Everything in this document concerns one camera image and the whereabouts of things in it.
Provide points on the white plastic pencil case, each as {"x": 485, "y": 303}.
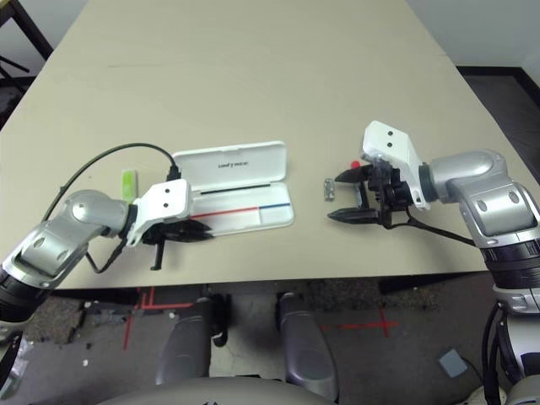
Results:
{"x": 236, "y": 177}

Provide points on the crumpled clear plastic bag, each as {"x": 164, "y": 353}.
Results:
{"x": 14, "y": 367}

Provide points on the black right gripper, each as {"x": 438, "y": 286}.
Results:
{"x": 386, "y": 190}

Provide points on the grey robot torso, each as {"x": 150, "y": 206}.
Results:
{"x": 211, "y": 392}

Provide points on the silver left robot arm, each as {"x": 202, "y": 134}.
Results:
{"x": 76, "y": 215}

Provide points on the white sneaker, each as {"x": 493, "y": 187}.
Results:
{"x": 491, "y": 394}

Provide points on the grey floor pedal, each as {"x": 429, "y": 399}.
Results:
{"x": 452, "y": 363}

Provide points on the black tripod stand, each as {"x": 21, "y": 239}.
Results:
{"x": 12, "y": 63}

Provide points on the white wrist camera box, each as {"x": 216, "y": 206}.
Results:
{"x": 169, "y": 200}
{"x": 388, "y": 143}

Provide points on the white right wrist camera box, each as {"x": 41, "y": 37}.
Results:
{"x": 388, "y": 143}

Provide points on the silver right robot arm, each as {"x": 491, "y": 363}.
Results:
{"x": 485, "y": 181}

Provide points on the grey robot left leg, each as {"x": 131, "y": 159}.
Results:
{"x": 185, "y": 341}

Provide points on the black table crossbeam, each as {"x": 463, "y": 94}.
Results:
{"x": 253, "y": 288}

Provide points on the grey floor bracket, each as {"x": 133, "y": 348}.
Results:
{"x": 114, "y": 317}

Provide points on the grey robot right leg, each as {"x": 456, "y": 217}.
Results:
{"x": 306, "y": 346}

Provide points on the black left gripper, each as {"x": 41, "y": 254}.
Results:
{"x": 156, "y": 236}

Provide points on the red and black marker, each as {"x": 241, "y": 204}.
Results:
{"x": 356, "y": 163}

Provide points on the grey robot leg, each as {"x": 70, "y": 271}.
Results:
{"x": 185, "y": 341}
{"x": 306, "y": 346}

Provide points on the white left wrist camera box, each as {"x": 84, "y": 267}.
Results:
{"x": 169, "y": 200}

